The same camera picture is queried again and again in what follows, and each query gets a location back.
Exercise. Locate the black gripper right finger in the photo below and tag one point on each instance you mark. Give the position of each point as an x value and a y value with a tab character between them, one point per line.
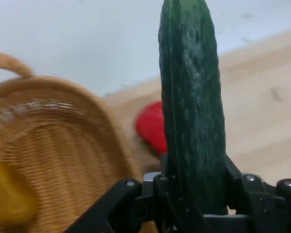
269	206

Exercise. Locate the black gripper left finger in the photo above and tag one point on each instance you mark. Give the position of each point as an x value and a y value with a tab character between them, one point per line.
126	201

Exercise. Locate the dark green cucumber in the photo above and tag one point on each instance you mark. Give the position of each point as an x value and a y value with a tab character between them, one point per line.
191	109

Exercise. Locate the woven wicker basket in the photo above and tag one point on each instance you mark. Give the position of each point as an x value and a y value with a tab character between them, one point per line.
63	145

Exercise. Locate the wooden cutting board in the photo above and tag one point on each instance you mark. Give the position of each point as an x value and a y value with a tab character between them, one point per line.
257	121

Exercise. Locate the yellow bell pepper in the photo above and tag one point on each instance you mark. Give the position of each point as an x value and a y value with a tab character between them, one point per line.
7	194

